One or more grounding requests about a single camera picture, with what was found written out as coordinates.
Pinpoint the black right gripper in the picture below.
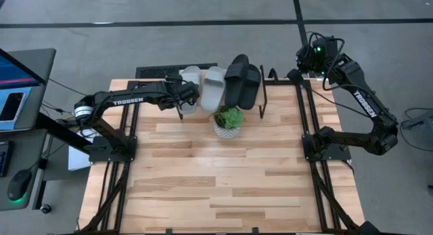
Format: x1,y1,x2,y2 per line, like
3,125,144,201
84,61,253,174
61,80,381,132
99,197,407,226
295,35,340,75

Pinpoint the grey slide sandal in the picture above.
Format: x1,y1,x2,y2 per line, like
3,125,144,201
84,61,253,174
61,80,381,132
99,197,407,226
200,66,227,112
178,65,203,115

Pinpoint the black slide sandal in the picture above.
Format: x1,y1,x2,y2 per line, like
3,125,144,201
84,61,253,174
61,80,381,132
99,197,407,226
237,63,263,111
224,54,250,108

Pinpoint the wooden shelf with black legs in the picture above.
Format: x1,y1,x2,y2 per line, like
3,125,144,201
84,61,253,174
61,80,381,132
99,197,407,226
175,64,271,122

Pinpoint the black perforated floor mat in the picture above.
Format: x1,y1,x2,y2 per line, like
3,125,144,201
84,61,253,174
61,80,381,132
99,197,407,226
135,62,219,80

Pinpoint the green plant in patterned pot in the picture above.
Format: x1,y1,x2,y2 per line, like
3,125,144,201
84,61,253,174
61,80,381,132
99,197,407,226
211,104,246,141

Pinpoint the grey power box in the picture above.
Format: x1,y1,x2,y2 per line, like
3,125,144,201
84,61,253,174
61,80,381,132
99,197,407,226
401,108,433,131

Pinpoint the white paper sheet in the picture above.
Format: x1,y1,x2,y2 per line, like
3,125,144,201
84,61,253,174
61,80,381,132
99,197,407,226
67,128,99,172

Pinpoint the black support beam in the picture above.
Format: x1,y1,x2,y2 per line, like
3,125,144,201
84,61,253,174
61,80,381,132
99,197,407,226
35,112,93,155

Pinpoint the computer monitor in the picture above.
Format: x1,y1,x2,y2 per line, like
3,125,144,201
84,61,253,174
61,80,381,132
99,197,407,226
0,47,47,132

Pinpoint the black smartphone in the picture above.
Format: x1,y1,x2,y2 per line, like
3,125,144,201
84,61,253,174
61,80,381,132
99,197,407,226
0,91,26,123

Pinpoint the grey desk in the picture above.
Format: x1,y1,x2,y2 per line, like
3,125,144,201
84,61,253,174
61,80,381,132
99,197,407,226
0,47,58,212

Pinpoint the black computer mouse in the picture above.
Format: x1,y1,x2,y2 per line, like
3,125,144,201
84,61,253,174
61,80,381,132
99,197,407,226
6,169,33,204

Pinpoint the black keyboard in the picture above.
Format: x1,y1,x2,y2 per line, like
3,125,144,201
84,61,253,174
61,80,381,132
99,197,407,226
0,140,15,179

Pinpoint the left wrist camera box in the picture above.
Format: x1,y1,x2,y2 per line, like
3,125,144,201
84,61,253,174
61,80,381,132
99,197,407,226
164,72,184,84

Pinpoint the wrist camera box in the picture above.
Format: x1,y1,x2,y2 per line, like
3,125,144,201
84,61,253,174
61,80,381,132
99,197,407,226
286,68,304,87
164,72,184,84

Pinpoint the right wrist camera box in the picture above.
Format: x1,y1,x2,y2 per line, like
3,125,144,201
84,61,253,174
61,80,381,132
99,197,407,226
286,68,304,87

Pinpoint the black metal table frame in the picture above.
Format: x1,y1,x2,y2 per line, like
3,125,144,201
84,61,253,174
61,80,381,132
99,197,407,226
78,77,369,234

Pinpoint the black cable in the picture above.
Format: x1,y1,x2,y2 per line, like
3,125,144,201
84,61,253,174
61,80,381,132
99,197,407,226
47,77,89,97
398,107,433,153
268,67,288,82

